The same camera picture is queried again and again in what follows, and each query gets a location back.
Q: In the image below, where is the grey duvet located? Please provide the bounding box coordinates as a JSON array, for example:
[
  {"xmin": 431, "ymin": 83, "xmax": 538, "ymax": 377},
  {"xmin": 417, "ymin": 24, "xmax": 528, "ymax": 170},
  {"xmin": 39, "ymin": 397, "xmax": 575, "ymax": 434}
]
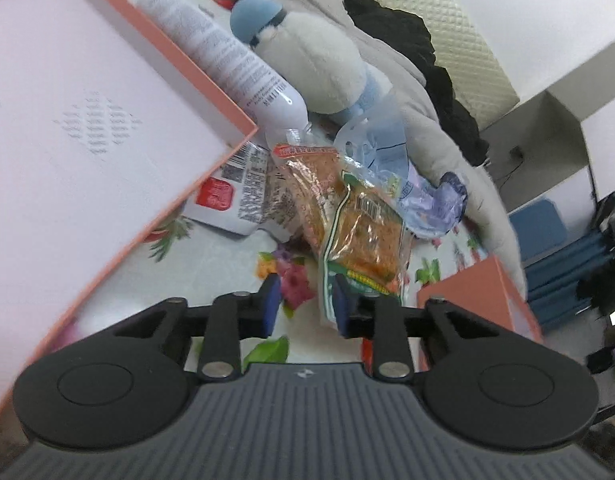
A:
[{"xmin": 192, "ymin": 0, "xmax": 529, "ymax": 301}]

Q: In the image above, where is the black clothing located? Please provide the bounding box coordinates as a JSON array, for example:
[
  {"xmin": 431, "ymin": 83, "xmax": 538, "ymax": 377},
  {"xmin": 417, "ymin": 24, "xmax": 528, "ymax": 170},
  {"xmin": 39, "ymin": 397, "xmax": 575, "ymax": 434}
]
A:
[{"xmin": 336, "ymin": 0, "xmax": 489, "ymax": 167}]

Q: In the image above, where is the white and blue plush toy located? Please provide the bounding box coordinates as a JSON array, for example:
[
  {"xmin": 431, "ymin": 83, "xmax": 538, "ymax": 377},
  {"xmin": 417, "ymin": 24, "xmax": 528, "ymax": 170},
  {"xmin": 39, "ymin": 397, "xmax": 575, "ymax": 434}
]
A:
[{"xmin": 229, "ymin": 0, "xmax": 394, "ymax": 127}]

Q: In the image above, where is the pink box lid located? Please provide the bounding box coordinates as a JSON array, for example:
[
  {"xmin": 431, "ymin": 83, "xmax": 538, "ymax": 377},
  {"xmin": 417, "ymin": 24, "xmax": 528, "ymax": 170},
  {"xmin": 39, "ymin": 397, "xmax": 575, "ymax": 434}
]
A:
[{"xmin": 0, "ymin": 0, "xmax": 259, "ymax": 428}]

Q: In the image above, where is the cream quilted headboard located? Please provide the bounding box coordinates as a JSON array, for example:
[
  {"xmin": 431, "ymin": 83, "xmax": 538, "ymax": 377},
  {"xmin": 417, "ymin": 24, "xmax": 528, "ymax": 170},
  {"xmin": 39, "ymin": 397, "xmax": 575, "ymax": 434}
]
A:
[{"xmin": 332, "ymin": 0, "xmax": 521, "ymax": 128}]

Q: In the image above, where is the blue pad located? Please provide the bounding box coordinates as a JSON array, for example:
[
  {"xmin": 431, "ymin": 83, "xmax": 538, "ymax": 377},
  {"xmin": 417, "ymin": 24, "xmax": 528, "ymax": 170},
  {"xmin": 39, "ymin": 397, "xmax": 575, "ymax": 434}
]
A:
[{"xmin": 509, "ymin": 199, "xmax": 572, "ymax": 263}]

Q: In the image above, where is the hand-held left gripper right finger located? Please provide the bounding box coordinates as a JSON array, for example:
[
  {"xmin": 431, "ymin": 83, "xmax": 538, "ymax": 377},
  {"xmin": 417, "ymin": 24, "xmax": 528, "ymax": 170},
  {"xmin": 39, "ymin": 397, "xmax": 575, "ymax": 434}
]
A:
[{"xmin": 334, "ymin": 274, "xmax": 514, "ymax": 382}]

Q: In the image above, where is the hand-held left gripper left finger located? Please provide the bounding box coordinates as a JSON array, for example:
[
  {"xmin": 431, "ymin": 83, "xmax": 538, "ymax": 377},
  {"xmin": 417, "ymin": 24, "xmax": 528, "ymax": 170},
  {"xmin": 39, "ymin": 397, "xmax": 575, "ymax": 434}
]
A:
[{"xmin": 112, "ymin": 275, "xmax": 282, "ymax": 382}]

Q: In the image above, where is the green-edged clear snack packet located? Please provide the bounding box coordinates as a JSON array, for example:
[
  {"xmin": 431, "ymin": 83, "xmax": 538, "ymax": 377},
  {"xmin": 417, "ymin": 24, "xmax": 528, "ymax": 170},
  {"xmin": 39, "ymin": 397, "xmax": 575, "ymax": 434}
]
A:
[{"xmin": 319, "ymin": 172, "xmax": 414, "ymax": 332}]

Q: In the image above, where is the clear plastic bag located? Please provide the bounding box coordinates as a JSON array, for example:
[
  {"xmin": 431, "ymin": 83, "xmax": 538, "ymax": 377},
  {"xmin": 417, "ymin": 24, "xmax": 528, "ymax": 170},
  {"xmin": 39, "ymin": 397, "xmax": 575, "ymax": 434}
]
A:
[{"xmin": 332, "ymin": 102, "xmax": 469, "ymax": 240}]

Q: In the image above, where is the pink cardboard box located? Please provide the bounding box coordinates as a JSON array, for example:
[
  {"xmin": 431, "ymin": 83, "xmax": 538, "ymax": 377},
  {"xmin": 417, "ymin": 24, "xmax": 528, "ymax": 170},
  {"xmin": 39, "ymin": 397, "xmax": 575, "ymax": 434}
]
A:
[{"xmin": 416, "ymin": 254, "xmax": 544, "ymax": 367}]

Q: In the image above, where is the white packet with red label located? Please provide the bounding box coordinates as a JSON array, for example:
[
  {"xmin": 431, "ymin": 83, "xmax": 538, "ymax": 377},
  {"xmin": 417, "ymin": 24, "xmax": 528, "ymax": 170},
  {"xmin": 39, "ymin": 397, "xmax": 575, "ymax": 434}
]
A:
[{"xmin": 184, "ymin": 141, "xmax": 290, "ymax": 237}]

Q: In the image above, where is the orange clear snack packet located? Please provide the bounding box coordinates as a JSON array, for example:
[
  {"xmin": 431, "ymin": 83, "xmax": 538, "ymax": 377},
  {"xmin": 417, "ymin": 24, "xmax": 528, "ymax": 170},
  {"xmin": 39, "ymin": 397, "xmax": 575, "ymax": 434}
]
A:
[{"xmin": 271, "ymin": 144, "xmax": 351, "ymax": 257}]

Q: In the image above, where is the white bottle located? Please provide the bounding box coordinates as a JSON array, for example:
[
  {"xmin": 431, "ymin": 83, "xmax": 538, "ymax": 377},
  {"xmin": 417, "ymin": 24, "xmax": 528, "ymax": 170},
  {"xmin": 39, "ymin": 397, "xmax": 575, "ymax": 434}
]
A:
[{"xmin": 136, "ymin": 0, "xmax": 309, "ymax": 147}]

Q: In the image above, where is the blue curtain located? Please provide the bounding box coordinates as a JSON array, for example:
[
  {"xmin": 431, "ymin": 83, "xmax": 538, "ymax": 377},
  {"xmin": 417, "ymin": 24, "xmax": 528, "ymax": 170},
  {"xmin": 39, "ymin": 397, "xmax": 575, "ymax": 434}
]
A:
[{"xmin": 525, "ymin": 232, "xmax": 615, "ymax": 332}]

